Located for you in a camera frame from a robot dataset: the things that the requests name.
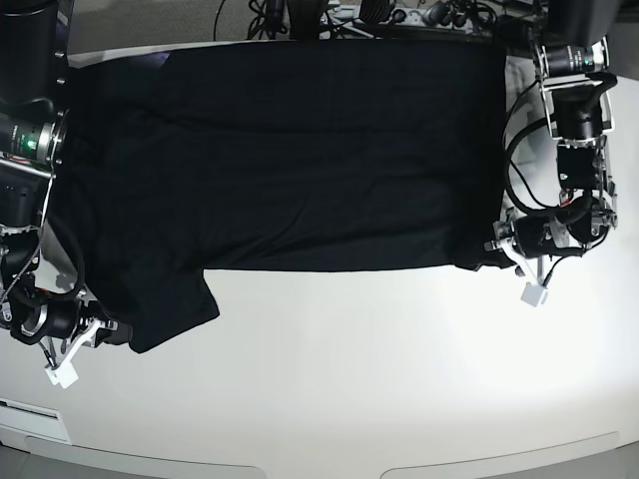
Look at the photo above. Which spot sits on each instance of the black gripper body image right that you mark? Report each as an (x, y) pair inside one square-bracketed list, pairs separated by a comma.
[(529, 236)]

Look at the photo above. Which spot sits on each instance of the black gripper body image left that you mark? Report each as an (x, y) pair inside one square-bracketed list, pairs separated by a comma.
[(67, 319)]

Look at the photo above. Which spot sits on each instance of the black T-shirt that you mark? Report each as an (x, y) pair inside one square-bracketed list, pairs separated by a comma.
[(325, 156)]

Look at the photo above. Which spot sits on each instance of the robot arm image right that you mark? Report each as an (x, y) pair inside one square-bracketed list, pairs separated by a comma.
[(567, 43)]

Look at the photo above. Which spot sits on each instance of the white label plate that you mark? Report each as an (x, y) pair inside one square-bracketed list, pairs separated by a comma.
[(33, 421)]

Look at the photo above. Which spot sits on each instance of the white power strip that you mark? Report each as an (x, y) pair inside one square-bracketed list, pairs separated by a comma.
[(400, 17)]

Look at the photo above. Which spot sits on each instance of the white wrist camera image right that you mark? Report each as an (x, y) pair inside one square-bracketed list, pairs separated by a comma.
[(534, 294)]

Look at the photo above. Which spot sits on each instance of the black centre post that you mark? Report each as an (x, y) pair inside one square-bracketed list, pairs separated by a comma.
[(304, 17)]

